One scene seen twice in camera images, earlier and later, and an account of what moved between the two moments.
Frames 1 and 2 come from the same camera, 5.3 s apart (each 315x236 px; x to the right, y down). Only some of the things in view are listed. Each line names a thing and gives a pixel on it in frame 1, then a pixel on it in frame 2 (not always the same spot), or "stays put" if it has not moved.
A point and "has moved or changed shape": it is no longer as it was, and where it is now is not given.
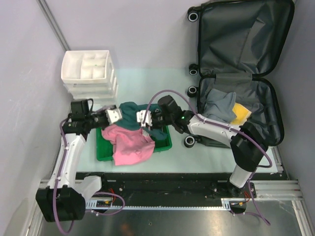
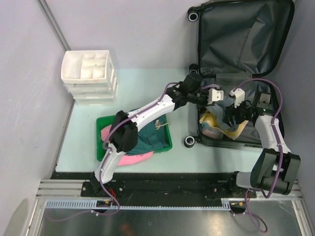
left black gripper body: x=98 y=120 to x=200 y=98
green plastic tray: x=105 y=149 stays put
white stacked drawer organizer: x=89 y=74 stays put
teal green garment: x=129 y=110 has moved or changed shape
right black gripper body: x=160 y=120 to x=241 y=113
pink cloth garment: x=130 y=146 has moved or changed shape
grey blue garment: x=219 y=104 has moved or changed shape
